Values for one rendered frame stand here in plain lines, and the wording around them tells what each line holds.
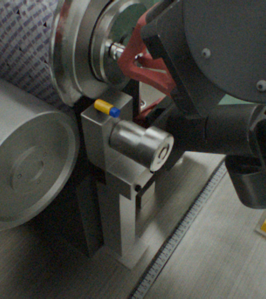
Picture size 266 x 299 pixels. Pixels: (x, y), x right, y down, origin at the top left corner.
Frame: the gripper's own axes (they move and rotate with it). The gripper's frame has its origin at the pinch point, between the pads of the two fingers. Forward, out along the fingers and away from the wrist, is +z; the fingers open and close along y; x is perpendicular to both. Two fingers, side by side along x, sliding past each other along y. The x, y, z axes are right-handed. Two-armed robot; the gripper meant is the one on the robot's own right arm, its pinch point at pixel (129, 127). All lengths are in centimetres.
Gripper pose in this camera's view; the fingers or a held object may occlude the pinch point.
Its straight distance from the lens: 50.0
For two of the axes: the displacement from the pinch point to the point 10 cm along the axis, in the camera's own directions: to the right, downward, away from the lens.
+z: -7.1, -0.8, 7.0
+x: -4.0, -7.8, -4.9
